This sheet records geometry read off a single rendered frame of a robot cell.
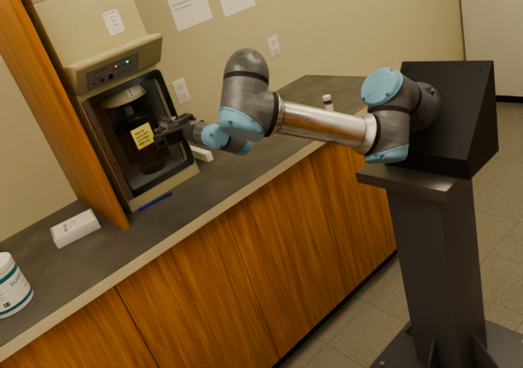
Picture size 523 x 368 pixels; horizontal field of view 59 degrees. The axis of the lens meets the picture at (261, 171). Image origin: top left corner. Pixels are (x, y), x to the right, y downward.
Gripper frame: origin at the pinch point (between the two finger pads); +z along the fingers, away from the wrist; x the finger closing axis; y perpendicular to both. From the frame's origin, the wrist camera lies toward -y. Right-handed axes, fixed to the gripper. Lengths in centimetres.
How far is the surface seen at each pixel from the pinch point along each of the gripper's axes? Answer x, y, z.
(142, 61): 23.9, 3.9, 0.3
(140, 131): 1.4, -6.0, 4.3
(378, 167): -27, 39, -63
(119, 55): 29.7, -5.1, -5.2
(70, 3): 48.6, -8.7, 5.6
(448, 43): -70, 268, 48
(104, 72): 26.2, -10.8, -1.7
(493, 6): -51, 288, 21
